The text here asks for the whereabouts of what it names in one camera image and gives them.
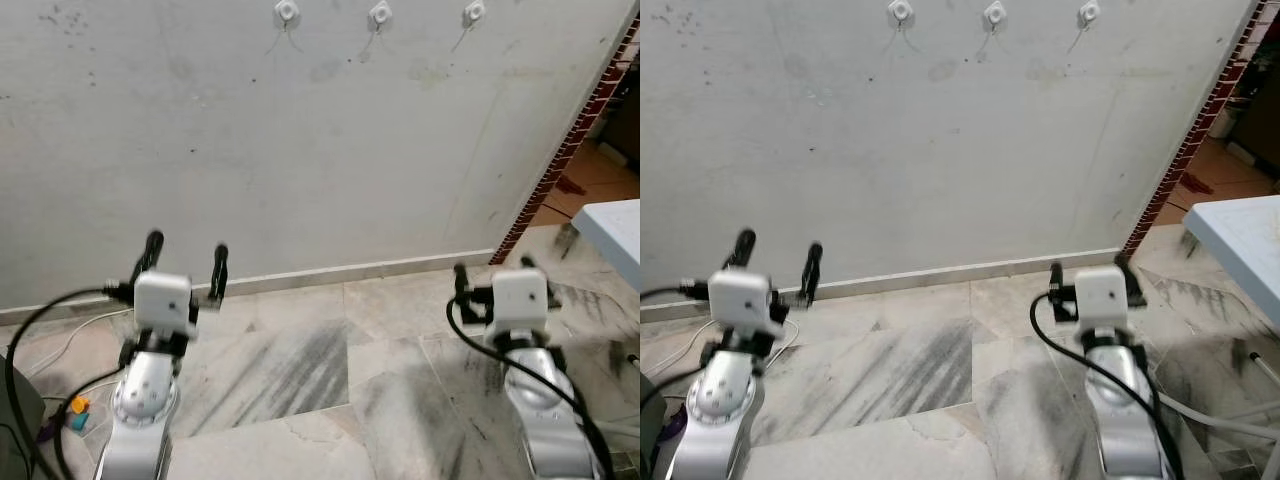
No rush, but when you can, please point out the light blue table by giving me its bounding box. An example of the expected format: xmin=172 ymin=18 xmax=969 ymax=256
xmin=1183 ymin=195 xmax=1280 ymax=331
xmin=570 ymin=198 xmax=641 ymax=266

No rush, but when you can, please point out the pale stone baseboard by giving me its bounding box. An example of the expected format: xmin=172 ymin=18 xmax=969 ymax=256
xmin=640 ymin=246 xmax=1123 ymax=313
xmin=0 ymin=248 xmax=498 ymax=313

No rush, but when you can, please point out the dark wooden cabinet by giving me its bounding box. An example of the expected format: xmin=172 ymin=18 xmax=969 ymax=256
xmin=600 ymin=60 xmax=641 ymax=166
xmin=1225 ymin=40 xmax=1280 ymax=181

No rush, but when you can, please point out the dark grey box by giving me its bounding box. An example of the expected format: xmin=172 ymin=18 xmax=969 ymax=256
xmin=0 ymin=345 xmax=46 ymax=480
xmin=640 ymin=372 xmax=663 ymax=480

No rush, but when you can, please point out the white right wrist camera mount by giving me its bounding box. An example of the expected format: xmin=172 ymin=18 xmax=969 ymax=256
xmin=1074 ymin=265 xmax=1133 ymax=336
xmin=492 ymin=268 xmax=550 ymax=336

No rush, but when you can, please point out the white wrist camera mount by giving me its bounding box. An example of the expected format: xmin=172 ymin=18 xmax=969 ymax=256
xmin=708 ymin=270 xmax=776 ymax=337
xmin=133 ymin=271 xmax=198 ymax=339
xmin=492 ymin=268 xmax=550 ymax=336
xmin=1074 ymin=265 xmax=1133 ymax=336

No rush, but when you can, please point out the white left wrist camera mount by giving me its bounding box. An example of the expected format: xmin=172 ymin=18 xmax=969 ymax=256
xmin=708 ymin=270 xmax=776 ymax=337
xmin=133 ymin=271 xmax=198 ymax=339

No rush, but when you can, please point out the white floor cable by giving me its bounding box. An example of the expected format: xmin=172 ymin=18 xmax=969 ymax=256
xmin=655 ymin=318 xmax=801 ymax=377
xmin=20 ymin=310 xmax=136 ymax=381

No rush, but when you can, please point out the red brick wall edge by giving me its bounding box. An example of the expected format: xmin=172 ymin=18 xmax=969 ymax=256
xmin=1118 ymin=0 xmax=1271 ymax=259
xmin=488 ymin=12 xmax=641 ymax=267

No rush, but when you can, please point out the white hose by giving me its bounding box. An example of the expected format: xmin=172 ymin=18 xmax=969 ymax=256
xmin=1150 ymin=390 xmax=1280 ymax=443

